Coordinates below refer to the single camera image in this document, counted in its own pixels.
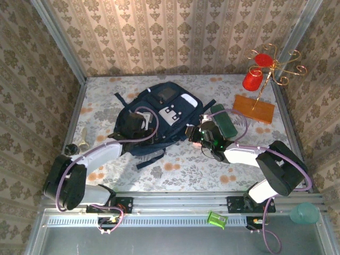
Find aluminium table edge rail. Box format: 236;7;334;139
62;79;88;149
272;79;319;193

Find grey slotted cable duct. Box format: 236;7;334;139
44;214;248;228

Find teal plastic cup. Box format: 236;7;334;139
289;202;320;226

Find red plastic cup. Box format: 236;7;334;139
254;53;274;67
242;67;264;92

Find aluminium frame post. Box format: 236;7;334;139
273;0;324;74
29;0;88;83

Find beige wooden scoop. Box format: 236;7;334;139
78;126;91;152

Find gold wire stand wooden base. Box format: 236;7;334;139
232;44;308;125

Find navy student backpack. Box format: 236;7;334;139
107;81;217;171

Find green snack packet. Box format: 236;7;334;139
207;210;230;230

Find green pencil case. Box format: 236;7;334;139
209;104;239;139

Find grey metal tray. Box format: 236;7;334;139
25;208;337;255

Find small connector board with wires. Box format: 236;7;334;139
97;215;125;236
246;215;269;234

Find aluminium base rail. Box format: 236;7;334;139
39;191;329;213

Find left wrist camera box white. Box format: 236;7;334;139
134;110;152;131

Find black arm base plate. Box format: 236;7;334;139
86;195;133;214
227;195;277;214

